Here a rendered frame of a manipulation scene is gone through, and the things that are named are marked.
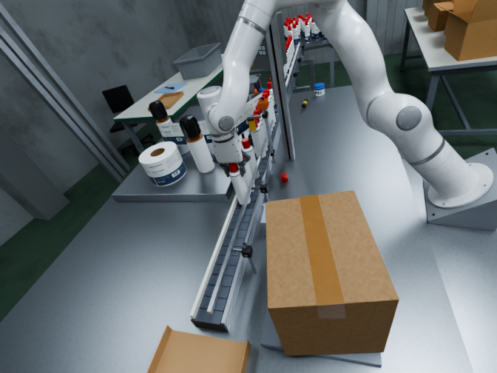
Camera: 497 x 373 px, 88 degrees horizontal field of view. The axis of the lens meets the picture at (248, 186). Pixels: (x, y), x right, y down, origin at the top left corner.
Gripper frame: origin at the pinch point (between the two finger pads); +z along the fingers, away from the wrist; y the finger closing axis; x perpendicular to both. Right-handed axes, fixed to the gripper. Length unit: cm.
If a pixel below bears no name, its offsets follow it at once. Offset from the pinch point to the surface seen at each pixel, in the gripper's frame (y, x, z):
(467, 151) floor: -148, -153, 105
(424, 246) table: -63, 14, 22
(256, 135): -0.9, -32.4, 3.6
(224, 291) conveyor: -2.5, 38.9, 17.5
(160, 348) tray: 13, 57, 20
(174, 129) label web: 51, -46, 3
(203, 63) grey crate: 102, -216, 11
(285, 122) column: -14.6, -37.0, 0.8
